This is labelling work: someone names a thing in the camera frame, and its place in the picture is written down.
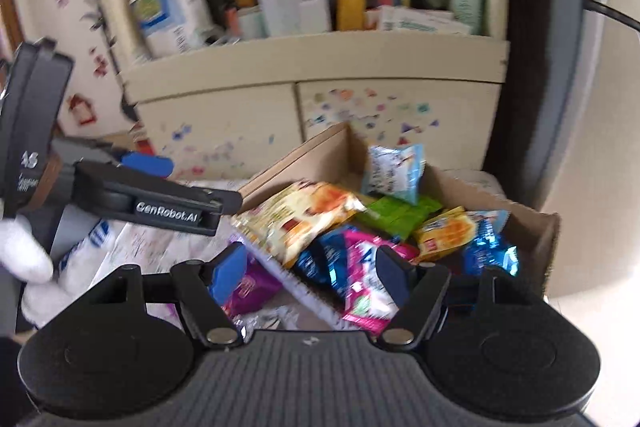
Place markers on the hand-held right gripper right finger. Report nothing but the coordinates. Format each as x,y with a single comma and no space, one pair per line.
392,274

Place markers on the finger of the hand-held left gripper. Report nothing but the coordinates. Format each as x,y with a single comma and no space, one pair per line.
147,163
220,202

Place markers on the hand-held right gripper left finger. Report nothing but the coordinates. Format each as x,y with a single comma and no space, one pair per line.
227,274

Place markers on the purple snack packet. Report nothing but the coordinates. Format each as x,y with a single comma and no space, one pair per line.
252,289

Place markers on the pink snack packet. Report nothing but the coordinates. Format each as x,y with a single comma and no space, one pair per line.
365,292

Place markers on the green snack packet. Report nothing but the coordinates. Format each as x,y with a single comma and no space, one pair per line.
400,214

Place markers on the small yellow snack packet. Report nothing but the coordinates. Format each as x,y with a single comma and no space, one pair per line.
445,232

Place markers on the large yellow snack packet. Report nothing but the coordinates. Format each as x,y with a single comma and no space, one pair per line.
305,217

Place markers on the light blue snack packet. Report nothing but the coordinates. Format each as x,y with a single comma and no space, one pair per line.
392,172

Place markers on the brown cardboard box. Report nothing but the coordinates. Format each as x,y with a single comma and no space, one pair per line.
535,237

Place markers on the person's left hand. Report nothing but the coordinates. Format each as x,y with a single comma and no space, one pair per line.
25,252

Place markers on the crumpled silver wrapper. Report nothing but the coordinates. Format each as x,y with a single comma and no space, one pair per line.
270,319

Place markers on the dark blue snack packet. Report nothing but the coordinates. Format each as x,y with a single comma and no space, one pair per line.
320,259

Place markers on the beige wooden cabinet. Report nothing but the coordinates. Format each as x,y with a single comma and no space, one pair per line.
225,107

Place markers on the shiny blue snack packet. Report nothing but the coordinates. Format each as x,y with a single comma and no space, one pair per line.
487,252

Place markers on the white blue printed bag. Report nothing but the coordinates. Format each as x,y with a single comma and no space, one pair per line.
85,249

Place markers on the white and blue carton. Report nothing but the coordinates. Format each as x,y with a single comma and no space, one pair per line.
170,7

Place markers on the orange tube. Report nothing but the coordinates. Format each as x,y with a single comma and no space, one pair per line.
235,14

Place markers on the flat white box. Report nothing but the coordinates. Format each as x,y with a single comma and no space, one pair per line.
420,22

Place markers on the dark door frame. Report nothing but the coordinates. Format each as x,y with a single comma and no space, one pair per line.
530,57

